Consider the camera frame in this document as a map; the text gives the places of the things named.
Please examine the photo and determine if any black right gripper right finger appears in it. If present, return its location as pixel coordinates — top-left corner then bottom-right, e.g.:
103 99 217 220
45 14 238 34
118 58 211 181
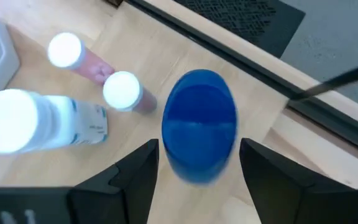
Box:
240 139 354 224

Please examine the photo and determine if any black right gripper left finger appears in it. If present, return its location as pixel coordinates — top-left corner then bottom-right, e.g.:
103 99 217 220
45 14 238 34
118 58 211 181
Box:
68 139 160 224

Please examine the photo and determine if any blue capped bottle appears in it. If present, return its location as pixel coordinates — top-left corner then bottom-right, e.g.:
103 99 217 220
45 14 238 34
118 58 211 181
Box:
162 68 239 186

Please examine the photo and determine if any white labelled medicine bottle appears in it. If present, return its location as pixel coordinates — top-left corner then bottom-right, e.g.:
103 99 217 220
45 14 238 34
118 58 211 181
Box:
0 88 109 156

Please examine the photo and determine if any pink pill vial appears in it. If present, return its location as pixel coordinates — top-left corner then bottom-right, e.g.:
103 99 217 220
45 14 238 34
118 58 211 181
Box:
47 31 116 85

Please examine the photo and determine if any black perforated strip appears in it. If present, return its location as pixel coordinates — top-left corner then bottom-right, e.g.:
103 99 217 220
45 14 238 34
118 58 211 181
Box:
172 0 306 59

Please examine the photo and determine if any black frame wooden shelf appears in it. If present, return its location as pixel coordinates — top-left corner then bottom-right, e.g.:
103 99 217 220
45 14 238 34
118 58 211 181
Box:
0 0 358 224

